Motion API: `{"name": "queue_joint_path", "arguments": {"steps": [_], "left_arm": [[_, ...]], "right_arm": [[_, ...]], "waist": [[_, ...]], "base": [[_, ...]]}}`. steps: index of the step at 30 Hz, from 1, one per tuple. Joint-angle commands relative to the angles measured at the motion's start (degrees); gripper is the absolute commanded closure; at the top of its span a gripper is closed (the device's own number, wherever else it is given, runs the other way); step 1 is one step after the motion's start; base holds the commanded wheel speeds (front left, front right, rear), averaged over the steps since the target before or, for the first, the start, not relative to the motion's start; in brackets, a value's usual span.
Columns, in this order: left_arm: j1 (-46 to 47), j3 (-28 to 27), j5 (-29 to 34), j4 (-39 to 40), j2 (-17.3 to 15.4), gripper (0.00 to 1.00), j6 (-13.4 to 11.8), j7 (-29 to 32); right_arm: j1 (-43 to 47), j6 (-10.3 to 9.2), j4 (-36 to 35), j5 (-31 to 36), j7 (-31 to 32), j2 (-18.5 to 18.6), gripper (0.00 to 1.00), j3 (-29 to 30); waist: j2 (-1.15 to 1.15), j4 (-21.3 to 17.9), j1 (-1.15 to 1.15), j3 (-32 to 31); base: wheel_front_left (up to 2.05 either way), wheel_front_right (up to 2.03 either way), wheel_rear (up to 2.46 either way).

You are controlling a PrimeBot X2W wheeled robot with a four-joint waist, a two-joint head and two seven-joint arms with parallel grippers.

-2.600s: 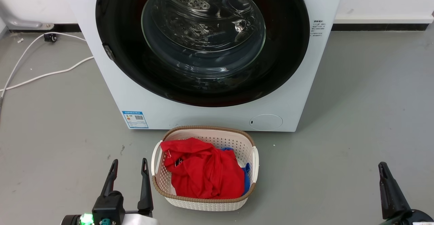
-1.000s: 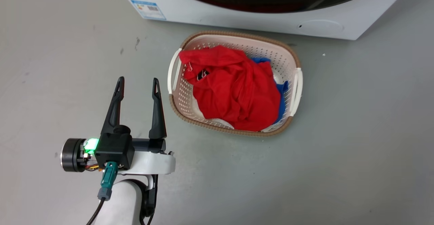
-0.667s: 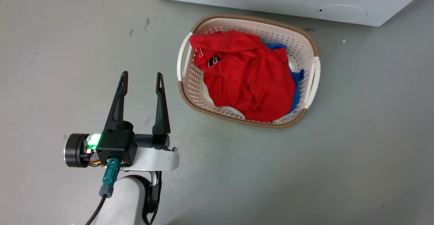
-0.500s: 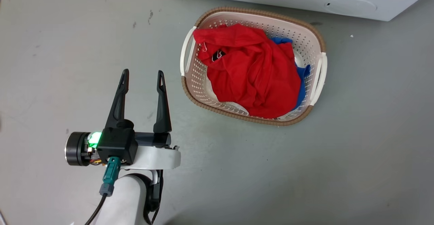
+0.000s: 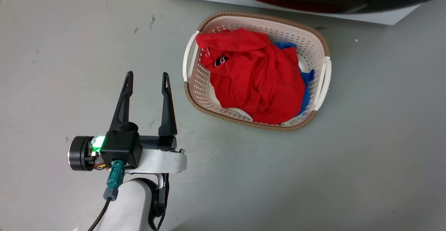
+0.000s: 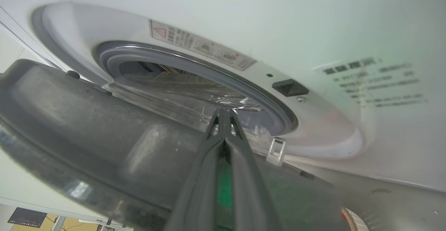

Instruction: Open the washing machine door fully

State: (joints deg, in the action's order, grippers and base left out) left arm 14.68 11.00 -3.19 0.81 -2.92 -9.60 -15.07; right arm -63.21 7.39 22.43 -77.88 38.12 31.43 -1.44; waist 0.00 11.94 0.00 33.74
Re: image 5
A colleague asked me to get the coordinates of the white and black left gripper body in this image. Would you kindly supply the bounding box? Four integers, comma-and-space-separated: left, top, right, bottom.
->
69, 135, 187, 174

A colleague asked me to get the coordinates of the black cable with teal connector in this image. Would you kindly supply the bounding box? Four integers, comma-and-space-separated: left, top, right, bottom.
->
87, 160, 126, 231

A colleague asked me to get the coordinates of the blue garment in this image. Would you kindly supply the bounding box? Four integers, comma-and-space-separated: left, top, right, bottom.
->
273, 41, 316, 117

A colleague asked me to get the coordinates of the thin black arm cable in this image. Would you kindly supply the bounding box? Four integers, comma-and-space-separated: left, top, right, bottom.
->
148, 173, 170, 231

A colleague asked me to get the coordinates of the white garment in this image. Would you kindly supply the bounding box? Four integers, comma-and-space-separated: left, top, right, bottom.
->
217, 55, 310, 126

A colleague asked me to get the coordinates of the red garment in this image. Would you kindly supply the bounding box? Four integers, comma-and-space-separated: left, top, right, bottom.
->
195, 28, 306, 125

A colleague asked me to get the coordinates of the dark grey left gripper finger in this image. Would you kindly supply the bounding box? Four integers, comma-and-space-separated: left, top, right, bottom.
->
158, 72, 178, 137
109, 71, 134, 132

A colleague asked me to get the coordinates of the white laundry basket brown rim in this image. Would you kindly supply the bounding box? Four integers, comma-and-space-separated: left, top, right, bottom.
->
183, 11, 332, 132

